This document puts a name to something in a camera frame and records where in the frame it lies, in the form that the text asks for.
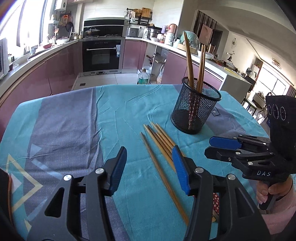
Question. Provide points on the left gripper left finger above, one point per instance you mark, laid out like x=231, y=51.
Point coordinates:
x=59, y=218

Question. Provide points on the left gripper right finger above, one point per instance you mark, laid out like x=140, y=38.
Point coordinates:
x=239, y=218

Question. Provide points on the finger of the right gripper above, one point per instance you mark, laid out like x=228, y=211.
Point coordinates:
x=225, y=143
x=224, y=155

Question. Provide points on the pink sleeve forearm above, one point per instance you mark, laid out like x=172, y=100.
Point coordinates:
x=278, y=217

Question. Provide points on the maroon kitchen base cabinets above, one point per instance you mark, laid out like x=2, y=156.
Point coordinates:
x=51, y=75

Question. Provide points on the person's right hand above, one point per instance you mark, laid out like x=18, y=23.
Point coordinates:
x=280, y=189

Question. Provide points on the black mesh utensil holder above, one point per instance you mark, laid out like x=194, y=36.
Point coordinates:
x=204, y=102

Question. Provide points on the teal and grey tablecloth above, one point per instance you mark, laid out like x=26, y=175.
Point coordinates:
x=75, y=132

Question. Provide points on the green glass food cover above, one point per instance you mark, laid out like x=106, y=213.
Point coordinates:
x=192, y=38

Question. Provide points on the plastic oil bottle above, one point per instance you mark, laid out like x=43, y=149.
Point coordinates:
x=143, y=77

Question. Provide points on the silver rice cooker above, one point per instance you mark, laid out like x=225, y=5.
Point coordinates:
x=153, y=32

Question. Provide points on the black built-in oven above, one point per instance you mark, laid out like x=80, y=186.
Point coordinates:
x=101, y=55

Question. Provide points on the white microwave oven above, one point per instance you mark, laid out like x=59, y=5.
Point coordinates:
x=4, y=58

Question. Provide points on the black camera box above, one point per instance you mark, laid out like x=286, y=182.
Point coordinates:
x=281, y=115

